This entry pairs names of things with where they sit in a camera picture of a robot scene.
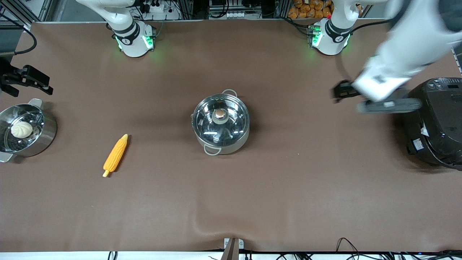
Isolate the stainless steel steamer pot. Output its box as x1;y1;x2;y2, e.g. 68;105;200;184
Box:
0;98;57;163

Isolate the white power strip with plugs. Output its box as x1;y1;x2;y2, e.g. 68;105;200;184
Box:
143;0;181;20

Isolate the metal table edge clamp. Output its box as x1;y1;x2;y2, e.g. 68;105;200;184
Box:
224;238;244;260

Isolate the black looped cable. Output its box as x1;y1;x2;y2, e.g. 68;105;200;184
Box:
336;237;365;259

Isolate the white steamed bun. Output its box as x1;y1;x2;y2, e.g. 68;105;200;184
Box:
10;121;34;139

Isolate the bag of orange snacks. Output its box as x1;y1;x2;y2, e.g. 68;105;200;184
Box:
288;0;332;19

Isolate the large table cover mat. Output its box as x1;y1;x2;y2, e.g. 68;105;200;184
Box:
0;20;462;253

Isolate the yellow corn cob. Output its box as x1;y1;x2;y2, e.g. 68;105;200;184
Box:
103;134;129;178

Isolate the stainless steel cooking pot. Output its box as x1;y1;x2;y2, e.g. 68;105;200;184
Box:
191;89;250;156

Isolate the glass pot lid with knob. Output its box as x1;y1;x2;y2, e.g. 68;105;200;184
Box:
192;93;250;146

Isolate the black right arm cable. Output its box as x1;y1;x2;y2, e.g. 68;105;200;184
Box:
0;13;37;55

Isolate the black rice cooker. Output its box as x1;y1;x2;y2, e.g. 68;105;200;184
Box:
404;77;462;171

